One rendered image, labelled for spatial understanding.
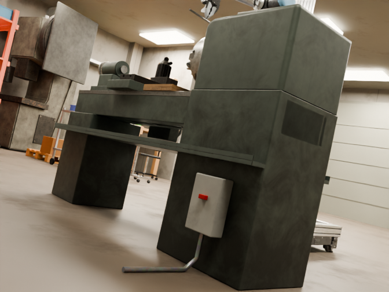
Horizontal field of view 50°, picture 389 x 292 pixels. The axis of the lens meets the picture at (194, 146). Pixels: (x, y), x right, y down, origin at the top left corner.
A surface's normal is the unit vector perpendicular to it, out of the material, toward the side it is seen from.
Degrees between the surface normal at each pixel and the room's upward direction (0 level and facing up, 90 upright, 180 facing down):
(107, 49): 90
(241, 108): 90
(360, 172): 90
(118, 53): 90
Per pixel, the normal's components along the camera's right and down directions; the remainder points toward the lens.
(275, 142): 0.64, 0.11
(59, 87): 0.84, 0.16
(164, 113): -0.74, -0.19
